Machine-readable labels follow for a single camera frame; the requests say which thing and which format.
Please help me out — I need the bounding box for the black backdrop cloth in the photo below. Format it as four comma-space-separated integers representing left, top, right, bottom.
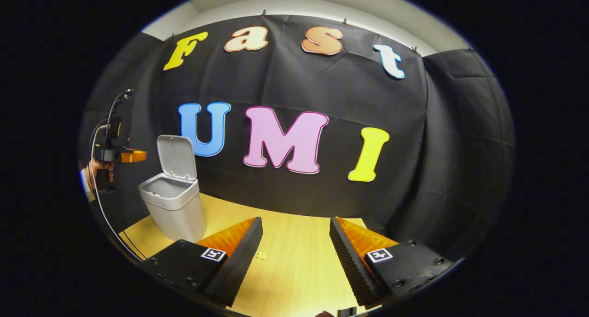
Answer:
78, 14, 516, 262

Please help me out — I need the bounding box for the wooden desktop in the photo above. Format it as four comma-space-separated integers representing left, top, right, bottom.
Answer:
119, 193, 382, 317

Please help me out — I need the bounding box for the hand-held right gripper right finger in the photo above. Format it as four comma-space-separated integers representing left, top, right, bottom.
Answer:
329, 216, 456, 308

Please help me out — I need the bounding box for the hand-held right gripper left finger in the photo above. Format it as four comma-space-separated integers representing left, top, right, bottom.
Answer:
140, 216, 264, 308

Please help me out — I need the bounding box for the white desktop garbage bin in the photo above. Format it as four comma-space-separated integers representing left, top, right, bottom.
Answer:
138, 134, 208, 243

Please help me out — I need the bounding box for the thin gripper cable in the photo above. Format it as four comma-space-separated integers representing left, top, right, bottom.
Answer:
89, 91, 141, 261

